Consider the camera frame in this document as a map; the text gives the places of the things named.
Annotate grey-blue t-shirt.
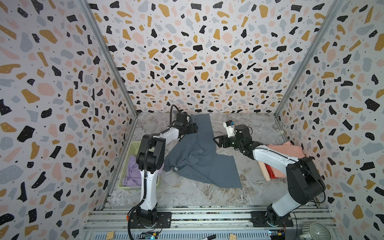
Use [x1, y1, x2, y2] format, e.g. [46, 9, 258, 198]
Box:
[163, 114, 242, 189]

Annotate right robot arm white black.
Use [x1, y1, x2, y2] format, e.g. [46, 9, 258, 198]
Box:
[213, 121, 326, 227]

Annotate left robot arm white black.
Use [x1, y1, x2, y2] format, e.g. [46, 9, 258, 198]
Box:
[131, 113, 198, 225]

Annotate folded beige t-shirt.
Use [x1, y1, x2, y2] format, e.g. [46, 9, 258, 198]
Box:
[258, 161, 271, 182]

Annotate folded red t-shirt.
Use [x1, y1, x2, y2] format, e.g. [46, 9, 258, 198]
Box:
[265, 164, 277, 179]

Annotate folded pink t-shirt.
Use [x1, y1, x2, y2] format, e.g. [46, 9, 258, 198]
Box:
[267, 142, 305, 179]

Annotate light green plastic basket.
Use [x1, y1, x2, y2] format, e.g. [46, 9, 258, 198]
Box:
[118, 141, 142, 191]

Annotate lilac t-shirt in basket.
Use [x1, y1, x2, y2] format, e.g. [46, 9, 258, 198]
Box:
[122, 154, 164, 187]

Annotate right wooden block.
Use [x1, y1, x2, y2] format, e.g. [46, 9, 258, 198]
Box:
[229, 234, 237, 240]

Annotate wooden block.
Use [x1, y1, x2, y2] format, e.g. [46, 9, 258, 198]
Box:
[229, 234, 237, 240]
[106, 231, 115, 240]

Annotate black marker pen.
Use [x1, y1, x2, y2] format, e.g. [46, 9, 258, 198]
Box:
[199, 234, 217, 240]

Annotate left circuit board green LED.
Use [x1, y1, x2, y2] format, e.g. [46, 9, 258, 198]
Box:
[138, 231, 159, 240]

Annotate left wooden block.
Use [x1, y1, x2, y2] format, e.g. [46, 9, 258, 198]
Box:
[106, 231, 115, 240]

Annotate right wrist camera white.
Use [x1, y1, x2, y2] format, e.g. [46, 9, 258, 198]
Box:
[223, 120, 236, 138]

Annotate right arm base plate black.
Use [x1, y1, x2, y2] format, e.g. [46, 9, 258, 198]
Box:
[250, 211, 294, 228]

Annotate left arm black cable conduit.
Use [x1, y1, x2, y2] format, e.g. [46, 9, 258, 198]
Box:
[127, 104, 184, 240]

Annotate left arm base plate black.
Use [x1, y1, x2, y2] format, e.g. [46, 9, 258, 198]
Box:
[129, 210, 172, 229]

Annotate right circuit board with wires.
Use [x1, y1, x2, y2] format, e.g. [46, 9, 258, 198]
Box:
[269, 230, 286, 240]

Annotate aluminium rail frame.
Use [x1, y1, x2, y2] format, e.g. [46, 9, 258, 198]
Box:
[79, 205, 342, 240]

